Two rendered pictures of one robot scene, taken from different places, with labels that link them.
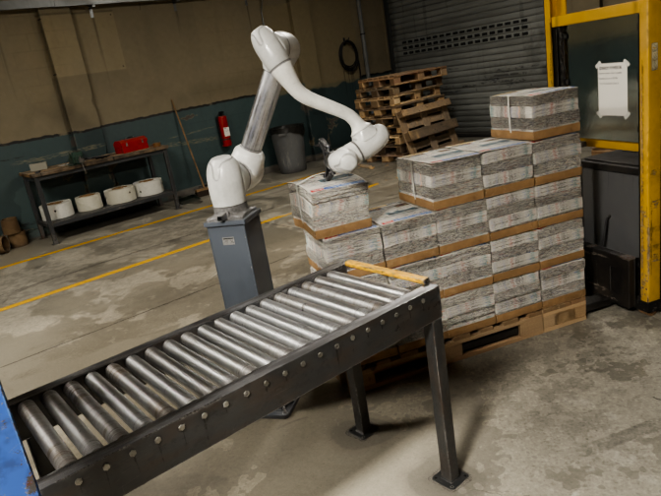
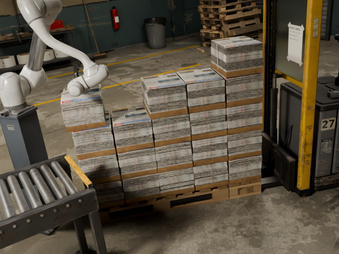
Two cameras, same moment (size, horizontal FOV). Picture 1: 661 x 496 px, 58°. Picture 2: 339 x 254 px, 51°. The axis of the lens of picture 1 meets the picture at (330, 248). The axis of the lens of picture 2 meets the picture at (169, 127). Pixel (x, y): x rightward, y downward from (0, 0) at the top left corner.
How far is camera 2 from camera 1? 1.08 m
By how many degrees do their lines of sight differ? 10
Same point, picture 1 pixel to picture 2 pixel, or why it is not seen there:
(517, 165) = (214, 93)
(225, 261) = (10, 139)
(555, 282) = (239, 169)
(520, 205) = (215, 119)
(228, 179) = (8, 89)
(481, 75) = not seen: outside the picture
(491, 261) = (192, 152)
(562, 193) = (246, 113)
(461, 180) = (171, 101)
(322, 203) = (69, 110)
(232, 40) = not seen: outside the picture
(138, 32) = not seen: outside the picture
